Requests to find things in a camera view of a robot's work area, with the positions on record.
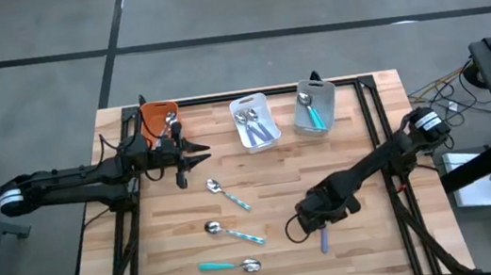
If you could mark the white plastic bin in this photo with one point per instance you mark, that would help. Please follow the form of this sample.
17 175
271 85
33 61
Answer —
270 106

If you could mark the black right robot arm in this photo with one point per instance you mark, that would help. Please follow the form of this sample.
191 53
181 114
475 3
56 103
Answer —
372 161

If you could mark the black aluminium table frame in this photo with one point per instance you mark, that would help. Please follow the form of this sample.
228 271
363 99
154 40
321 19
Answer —
202 100

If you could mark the white paper tag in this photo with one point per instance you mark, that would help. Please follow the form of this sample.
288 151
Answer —
453 106

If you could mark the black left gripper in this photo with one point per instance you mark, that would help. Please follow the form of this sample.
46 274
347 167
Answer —
158 158

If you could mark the black stand leg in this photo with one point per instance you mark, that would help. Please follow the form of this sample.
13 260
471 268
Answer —
477 167

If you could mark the orange plastic bin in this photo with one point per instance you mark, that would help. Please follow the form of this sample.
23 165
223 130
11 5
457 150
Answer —
150 121

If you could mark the gray plastic bin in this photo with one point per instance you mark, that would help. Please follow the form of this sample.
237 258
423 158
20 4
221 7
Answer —
326 98

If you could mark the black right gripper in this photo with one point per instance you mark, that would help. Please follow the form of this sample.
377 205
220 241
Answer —
326 205

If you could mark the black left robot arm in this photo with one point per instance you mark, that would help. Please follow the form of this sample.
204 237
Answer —
70 177

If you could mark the white box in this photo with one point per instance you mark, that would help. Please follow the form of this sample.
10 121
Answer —
475 188

